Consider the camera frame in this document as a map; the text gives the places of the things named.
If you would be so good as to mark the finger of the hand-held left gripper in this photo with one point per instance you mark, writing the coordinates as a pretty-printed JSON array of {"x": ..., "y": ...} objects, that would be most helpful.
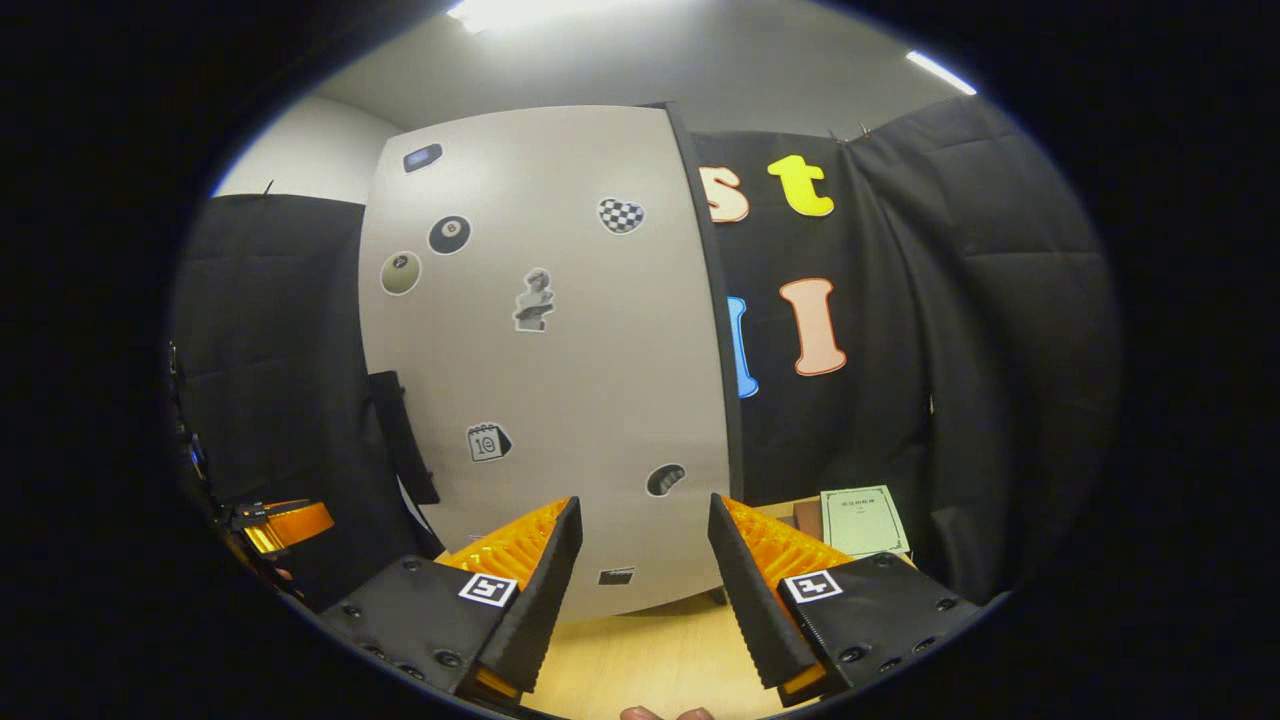
[{"x": 295, "y": 525}]

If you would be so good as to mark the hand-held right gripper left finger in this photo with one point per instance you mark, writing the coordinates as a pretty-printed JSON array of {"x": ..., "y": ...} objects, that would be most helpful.
[{"x": 540, "y": 610}]

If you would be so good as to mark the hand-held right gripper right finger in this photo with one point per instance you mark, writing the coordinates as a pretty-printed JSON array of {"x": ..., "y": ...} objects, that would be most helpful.
[{"x": 750, "y": 600}]

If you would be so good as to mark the dark grey cabinet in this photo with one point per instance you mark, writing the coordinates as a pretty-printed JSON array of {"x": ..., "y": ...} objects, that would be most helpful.
[{"x": 734, "y": 400}]

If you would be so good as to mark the brown book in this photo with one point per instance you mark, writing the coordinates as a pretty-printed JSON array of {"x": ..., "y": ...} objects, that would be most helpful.
[{"x": 808, "y": 518}]

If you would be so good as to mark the pale green book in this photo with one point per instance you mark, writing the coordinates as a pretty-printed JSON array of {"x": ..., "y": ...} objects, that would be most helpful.
[{"x": 862, "y": 520}]

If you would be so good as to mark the black backdrop cloth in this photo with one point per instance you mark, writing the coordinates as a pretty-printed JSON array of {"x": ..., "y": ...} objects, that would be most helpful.
[{"x": 1000, "y": 350}]

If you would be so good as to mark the large ceiling light panel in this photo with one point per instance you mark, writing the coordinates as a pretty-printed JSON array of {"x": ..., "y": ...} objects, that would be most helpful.
[{"x": 520, "y": 12}]

